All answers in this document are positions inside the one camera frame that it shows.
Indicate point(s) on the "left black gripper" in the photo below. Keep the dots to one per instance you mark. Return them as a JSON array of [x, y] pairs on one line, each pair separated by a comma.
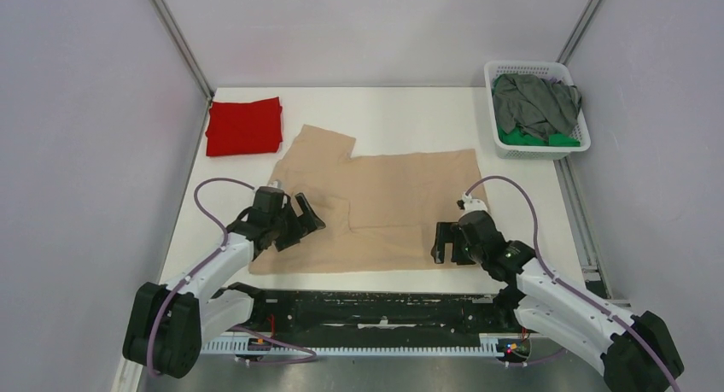
[[302, 225]]

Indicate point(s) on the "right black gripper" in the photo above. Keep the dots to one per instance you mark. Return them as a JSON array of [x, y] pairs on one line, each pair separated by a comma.
[[446, 233]]

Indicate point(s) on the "beige t shirt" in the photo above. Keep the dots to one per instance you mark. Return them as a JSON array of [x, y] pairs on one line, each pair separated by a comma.
[[380, 211]]

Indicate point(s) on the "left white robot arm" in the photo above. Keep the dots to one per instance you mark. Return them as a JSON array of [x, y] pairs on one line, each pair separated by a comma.
[[170, 323]]

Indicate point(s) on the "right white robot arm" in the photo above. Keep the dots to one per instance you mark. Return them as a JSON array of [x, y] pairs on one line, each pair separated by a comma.
[[631, 352]]

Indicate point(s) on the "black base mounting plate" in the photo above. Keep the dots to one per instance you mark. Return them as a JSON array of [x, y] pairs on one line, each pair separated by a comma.
[[337, 319]]

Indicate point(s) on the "green t shirt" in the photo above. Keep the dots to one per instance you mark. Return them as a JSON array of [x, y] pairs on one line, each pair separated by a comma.
[[519, 138]]

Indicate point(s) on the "folded red t shirt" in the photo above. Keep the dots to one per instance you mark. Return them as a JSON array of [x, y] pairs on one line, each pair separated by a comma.
[[244, 128]]

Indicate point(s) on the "grey t shirt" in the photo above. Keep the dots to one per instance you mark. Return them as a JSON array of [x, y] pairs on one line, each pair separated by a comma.
[[539, 106]]

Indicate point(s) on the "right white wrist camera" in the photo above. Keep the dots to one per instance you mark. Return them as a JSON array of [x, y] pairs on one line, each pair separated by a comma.
[[468, 204]]

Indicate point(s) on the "white slotted cable duct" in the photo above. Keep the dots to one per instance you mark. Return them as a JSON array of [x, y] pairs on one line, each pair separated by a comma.
[[239, 344]]

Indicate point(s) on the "right aluminium table rail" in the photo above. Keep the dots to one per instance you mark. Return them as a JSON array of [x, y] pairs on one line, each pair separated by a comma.
[[586, 248]]

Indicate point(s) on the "left aluminium frame post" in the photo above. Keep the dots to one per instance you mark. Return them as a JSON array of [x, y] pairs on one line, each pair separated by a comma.
[[180, 43]]

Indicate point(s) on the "aluminium frame post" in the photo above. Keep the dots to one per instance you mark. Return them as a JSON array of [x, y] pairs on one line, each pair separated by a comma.
[[581, 26], [180, 43]]

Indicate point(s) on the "right aluminium frame post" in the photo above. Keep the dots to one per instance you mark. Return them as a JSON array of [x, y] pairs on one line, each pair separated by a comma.
[[581, 26]]

